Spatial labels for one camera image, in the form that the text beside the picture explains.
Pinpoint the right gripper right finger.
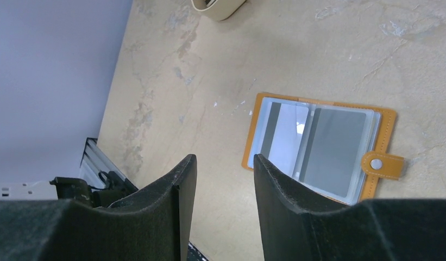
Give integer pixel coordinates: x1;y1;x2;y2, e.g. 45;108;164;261
254;154;346;260

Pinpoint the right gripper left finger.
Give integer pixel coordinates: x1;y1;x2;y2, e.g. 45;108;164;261
107;154;198;261

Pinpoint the orange leather card holder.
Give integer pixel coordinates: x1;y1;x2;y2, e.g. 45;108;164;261
241;92;405;205

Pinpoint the grey card with stripe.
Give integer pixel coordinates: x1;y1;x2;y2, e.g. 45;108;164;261
260;102;309;176

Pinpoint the black VIP card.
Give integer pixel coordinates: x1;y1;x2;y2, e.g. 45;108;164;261
299;108;367;202

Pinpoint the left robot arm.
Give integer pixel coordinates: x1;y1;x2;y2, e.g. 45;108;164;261
0;171;138;208

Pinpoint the beige oval card tray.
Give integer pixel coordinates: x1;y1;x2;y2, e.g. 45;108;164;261
191;0;246;22

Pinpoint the aluminium table frame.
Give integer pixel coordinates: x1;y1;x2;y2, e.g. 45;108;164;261
78;138;127;189

